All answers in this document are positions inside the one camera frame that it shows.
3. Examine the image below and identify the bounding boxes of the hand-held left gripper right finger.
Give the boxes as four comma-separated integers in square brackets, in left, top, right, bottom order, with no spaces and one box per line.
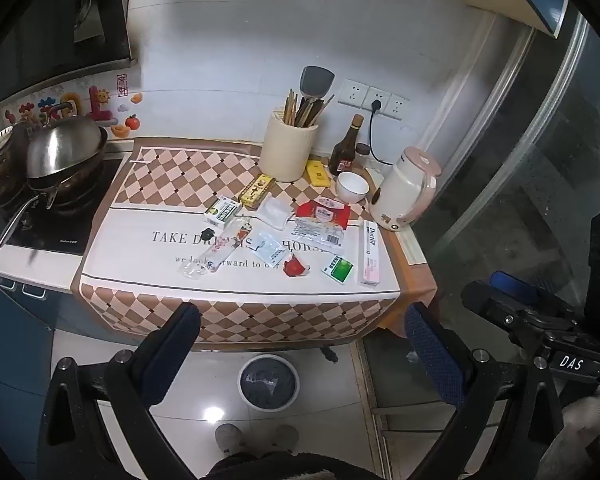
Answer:
[404,301,564,480]

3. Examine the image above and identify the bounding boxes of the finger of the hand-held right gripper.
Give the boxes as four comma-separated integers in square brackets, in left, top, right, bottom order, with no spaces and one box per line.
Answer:
[489,270,548,308]
[460,281,545,347]

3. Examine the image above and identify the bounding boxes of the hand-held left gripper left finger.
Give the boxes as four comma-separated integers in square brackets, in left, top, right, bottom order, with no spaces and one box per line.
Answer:
[37,301,202,480]

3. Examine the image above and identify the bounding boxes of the white round trash bin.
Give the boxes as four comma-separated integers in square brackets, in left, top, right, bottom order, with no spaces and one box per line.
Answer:
[237,353,301,414]

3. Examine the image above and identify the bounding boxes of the long pink white box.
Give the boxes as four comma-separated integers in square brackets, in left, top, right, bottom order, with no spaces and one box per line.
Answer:
[358,218,381,289]

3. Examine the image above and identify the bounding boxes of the green packet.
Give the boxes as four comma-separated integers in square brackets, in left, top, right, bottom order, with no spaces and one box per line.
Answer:
[321,254,356,285]

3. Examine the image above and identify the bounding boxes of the blue white mask packet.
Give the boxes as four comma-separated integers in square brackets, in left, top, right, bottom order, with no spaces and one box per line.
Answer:
[249,229,287,267]

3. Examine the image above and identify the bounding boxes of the red wrapper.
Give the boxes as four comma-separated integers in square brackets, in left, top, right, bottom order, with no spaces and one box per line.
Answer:
[282,253,311,279]

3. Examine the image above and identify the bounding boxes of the green white box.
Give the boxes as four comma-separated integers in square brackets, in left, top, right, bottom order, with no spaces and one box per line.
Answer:
[203,195,244,226]

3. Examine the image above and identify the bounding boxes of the red white snack packet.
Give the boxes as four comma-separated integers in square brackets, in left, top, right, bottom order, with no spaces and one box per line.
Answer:
[285,217,346,251]

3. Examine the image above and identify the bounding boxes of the white tissue packet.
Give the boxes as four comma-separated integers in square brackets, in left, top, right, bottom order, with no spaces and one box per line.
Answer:
[256,196,294,231]

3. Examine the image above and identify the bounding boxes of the red wipes packet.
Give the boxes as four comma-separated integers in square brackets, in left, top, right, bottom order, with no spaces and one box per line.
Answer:
[294,197,351,229]

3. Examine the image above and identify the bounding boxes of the long yellow box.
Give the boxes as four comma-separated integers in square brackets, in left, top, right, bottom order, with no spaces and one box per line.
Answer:
[238,173,277,210]

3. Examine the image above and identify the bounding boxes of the person's right forearm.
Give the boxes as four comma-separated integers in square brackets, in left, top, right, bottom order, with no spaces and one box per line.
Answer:
[545,394,600,480]

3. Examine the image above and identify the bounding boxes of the checkered printed tablecloth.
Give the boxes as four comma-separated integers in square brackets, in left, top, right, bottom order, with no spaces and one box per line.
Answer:
[70,137,439,346]

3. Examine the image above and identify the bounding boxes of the grey shoe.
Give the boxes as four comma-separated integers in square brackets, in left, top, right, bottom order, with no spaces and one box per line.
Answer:
[214,423,244,456]
[274,424,300,454]

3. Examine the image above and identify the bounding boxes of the glass sliding door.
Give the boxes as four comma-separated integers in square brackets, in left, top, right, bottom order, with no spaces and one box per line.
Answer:
[420,10,600,321]

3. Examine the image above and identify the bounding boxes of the person's dark trouser legs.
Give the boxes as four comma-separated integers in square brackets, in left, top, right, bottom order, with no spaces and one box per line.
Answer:
[199,449,378,480]

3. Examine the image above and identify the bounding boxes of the white pink electric kettle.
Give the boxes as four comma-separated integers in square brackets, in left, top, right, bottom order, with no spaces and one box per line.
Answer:
[368,146,439,233]

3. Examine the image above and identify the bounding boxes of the blue kitchen cabinet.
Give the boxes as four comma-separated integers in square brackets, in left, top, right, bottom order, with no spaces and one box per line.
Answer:
[0,259,148,466]

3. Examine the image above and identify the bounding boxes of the black induction cooktop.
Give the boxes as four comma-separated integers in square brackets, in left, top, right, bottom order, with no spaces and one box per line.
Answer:
[0,157,127,257]

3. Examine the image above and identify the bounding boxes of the white bowl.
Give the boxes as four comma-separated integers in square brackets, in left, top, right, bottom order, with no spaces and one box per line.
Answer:
[335,171,371,205]

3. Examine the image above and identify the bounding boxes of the brown sauce bottle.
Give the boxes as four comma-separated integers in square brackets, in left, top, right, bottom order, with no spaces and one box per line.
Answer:
[328,114,365,177]

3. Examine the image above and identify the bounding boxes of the small yellow box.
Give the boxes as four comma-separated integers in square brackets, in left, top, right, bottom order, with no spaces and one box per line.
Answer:
[305,159,330,186]

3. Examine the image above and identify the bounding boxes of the cream utensil holder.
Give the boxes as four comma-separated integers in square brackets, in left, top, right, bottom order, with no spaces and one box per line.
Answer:
[258,109,320,183]

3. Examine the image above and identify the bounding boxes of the dark cooking pot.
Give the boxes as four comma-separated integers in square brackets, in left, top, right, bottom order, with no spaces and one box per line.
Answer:
[0,125,32,207]

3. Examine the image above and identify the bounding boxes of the bundle of wooden chopsticks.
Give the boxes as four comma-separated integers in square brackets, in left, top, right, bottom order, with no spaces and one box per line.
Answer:
[282,87,336,129]

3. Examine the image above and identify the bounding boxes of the grey spatula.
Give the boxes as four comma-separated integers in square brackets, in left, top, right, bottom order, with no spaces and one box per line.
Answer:
[299,65,336,113]

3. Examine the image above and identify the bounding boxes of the black range hood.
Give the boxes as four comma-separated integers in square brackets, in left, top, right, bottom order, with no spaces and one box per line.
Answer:
[0,0,139,92]

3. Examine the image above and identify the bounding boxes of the black power cable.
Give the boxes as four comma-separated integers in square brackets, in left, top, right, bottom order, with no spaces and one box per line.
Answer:
[366,99,397,167]

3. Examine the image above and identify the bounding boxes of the white wall socket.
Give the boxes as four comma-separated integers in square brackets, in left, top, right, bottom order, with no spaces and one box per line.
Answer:
[386,93,411,120]
[337,78,369,109]
[362,86,394,114]

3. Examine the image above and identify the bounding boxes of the colourful wall stickers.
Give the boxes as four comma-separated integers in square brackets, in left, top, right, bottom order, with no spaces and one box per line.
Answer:
[2,74,146,139]

